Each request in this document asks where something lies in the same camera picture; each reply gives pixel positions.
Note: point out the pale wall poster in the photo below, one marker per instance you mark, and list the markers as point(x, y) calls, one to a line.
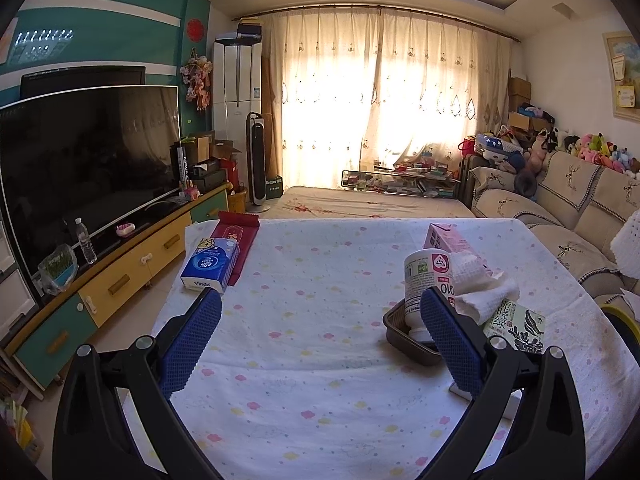
point(7, 45)

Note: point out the green printed box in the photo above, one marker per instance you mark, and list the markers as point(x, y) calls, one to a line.
point(520, 327)

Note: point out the dark green box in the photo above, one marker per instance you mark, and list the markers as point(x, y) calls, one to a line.
point(274, 187)

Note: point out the stacked cardboard boxes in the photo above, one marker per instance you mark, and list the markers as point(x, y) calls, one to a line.
point(520, 90)

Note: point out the large black television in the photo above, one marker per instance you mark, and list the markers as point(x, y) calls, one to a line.
point(85, 170)

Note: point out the pink carton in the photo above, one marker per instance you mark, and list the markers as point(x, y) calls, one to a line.
point(445, 237)

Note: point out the white drawer unit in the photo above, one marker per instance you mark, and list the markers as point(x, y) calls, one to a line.
point(12, 300)

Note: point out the glass coffee table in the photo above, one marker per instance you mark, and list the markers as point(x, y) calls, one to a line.
point(400, 180)

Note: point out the black bin yellow rim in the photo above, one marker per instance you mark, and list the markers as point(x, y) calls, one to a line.
point(625, 322)

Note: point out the row of plush toys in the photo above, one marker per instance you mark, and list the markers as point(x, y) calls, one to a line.
point(595, 147)

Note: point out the clear water bottle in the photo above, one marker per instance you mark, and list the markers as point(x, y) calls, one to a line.
point(86, 245)

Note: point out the dark blue box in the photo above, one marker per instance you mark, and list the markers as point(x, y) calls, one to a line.
point(249, 31)

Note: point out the cream sheer curtain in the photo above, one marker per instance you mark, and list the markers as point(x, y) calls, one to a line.
point(440, 85)
point(320, 85)

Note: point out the white papers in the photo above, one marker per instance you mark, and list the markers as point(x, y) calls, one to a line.
point(632, 300)

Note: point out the black box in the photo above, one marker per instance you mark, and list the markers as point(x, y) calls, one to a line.
point(207, 175)

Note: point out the beige sofa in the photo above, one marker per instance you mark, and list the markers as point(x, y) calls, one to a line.
point(560, 220)

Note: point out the framed flower painting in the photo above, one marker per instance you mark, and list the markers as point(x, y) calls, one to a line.
point(627, 85)

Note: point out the black white tower fan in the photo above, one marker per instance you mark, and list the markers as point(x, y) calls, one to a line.
point(257, 160)

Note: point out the white bottle pink label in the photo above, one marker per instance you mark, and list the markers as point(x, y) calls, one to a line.
point(425, 280)

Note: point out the red box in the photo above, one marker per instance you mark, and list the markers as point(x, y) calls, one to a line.
point(231, 172)

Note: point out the white dimpled foam sheet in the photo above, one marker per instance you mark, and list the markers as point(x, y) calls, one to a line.
point(627, 250)

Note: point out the white standing air conditioner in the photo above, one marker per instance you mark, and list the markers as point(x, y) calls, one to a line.
point(235, 85)

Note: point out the cream floral mat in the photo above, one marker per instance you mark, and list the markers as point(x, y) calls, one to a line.
point(350, 205)

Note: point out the white waffle paper towel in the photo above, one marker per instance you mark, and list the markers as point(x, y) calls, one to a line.
point(480, 295)

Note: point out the teal yellow TV cabinet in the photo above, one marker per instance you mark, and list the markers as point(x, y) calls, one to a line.
point(130, 270)

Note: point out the blue tissue pack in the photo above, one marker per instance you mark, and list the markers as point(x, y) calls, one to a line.
point(207, 265)

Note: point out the small cardboard box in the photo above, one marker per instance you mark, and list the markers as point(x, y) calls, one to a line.
point(226, 151)

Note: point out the pink hanging flower decoration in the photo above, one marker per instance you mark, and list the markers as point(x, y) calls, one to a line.
point(197, 80)

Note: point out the dark curtain rod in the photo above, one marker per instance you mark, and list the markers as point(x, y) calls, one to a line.
point(325, 8)

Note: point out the open cardboard box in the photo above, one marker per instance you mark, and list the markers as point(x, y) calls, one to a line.
point(201, 147)

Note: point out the dark plastic tray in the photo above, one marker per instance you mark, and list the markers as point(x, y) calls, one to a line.
point(400, 330)

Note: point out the red cloth mat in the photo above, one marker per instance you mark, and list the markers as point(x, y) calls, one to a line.
point(245, 240)

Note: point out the pile of books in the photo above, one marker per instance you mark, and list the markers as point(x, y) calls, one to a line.
point(20, 420)

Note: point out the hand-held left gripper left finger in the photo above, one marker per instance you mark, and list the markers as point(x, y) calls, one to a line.
point(192, 340)

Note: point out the pink white small dish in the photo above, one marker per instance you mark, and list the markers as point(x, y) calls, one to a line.
point(125, 230)

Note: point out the blue white star bag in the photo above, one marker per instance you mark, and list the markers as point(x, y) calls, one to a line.
point(495, 145)

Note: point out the clear plastic bag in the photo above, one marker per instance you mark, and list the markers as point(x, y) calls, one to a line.
point(57, 270)

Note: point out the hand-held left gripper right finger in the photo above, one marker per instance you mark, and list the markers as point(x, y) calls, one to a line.
point(450, 345)

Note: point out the red round wall sticker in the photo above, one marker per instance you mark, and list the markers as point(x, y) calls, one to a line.
point(196, 30)

